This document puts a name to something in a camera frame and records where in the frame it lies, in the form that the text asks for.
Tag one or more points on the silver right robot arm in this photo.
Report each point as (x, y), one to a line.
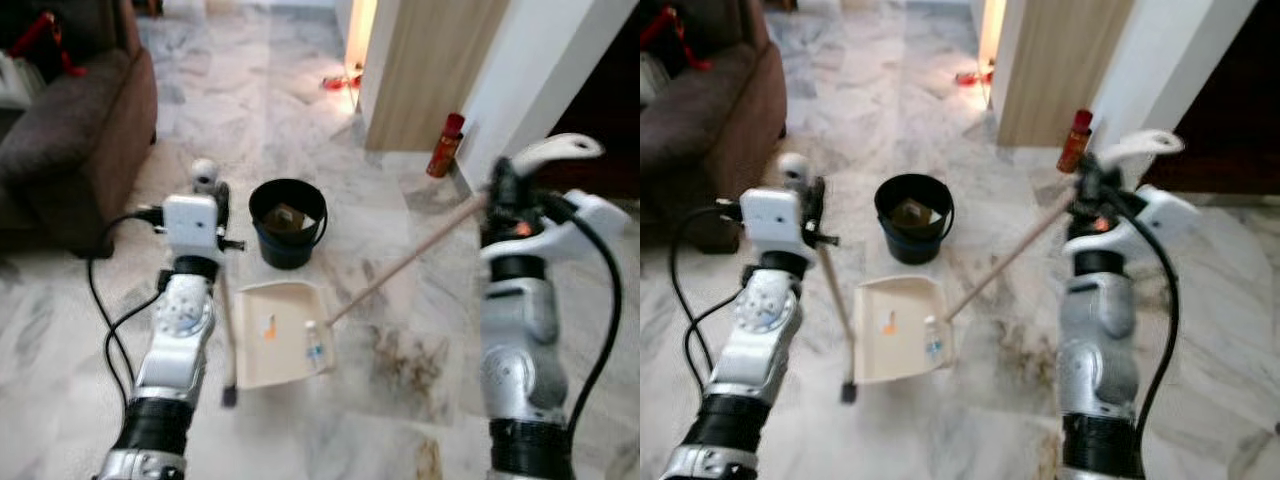
(1095, 330)
(520, 330)

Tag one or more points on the small red floor item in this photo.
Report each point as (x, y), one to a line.
(972, 76)
(340, 82)

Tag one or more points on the red spray can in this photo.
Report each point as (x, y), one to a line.
(445, 150)
(1075, 145)

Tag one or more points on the brown paper scrap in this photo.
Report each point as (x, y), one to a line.
(913, 213)
(288, 218)

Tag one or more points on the black bucket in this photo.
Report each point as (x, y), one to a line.
(910, 248)
(285, 250)

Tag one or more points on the small orange scrap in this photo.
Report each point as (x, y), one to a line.
(269, 328)
(890, 322)

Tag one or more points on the light wooden door panel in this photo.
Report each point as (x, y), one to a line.
(430, 70)
(1060, 70)

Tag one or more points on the brown sofa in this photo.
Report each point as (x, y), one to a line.
(710, 120)
(70, 130)

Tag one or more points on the small white blue bottle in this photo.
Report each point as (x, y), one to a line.
(934, 340)
(314, 345)

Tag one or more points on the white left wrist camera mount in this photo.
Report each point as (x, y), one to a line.
(190, 225)
(775, 220)

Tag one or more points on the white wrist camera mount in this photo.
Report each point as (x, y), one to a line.
(775, 220)
(1165, 210)
(590, 215)
(190, 225)

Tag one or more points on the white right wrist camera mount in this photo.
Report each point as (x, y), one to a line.
(590, 215)
(1165, 210)

